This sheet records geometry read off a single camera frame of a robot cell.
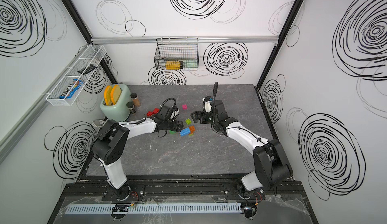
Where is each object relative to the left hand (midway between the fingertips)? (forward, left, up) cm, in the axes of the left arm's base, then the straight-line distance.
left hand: (177, 125), depth 97 cm
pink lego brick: (+15, -3, +1) cm, 15 cm away
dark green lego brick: (-8, +2, +5) cm, 10 cm away
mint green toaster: (+3, +36, +9) cm, 37 cm away
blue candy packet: (-3, +49, +33) cm, 59 cm away
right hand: (-1, -13, +14) cm, 19 cm away
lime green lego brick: (+3, -7, 0) cm, 7 cm away
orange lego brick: (-4, -10, +3) cm, 11 cm away
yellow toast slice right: (+9, +37, +19) cm, 42 cm away
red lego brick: (+10, +17, +1) cm, 19 cm away
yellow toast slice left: (+7, +40, +19) cm, 45 cm away
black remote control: (+14, +47, +33) cm, 59 cm away
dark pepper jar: (+9, +31, +6) cm, 33 cm away
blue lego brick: (-6, -5, +3) cm, 9 cm away
